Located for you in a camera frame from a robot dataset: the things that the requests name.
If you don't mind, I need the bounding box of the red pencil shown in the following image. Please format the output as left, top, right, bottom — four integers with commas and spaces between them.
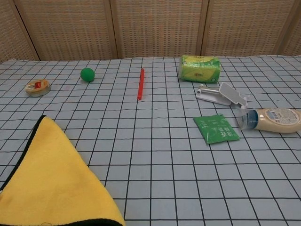
137, 68, 145, 101

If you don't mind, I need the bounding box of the roll of tape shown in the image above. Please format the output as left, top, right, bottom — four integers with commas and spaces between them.
25, 79, 51, 97

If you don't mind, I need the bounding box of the green sachet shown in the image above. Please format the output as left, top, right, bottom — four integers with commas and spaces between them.
193, 113, 240, 145

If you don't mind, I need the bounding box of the woven wooden screen panel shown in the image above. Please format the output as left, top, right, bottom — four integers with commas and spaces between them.
0, 0, 40, 64
110, 0, 210, 59
279, 0, 301, 57
201, 0, 291, 57
14, 0, 119, 61

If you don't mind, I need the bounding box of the green tissue pack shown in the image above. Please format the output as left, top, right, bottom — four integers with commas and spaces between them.
178, 55, 223, 84

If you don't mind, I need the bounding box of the beige squeeze bottle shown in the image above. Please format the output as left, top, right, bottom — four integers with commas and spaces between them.
237, 107, 301, 134

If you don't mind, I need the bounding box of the dark grey yellow cloth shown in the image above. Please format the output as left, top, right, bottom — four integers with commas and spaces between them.
0, 114, 127, 226

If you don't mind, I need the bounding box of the green ball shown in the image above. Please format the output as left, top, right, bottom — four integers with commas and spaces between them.
80, 67, 95, 83

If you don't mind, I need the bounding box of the white checkered tablecloth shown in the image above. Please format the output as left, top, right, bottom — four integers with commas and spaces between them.
0, 55, 301, 226

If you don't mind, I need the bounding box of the white phone stand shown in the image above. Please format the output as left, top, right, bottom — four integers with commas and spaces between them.
195, 82, 249, 109

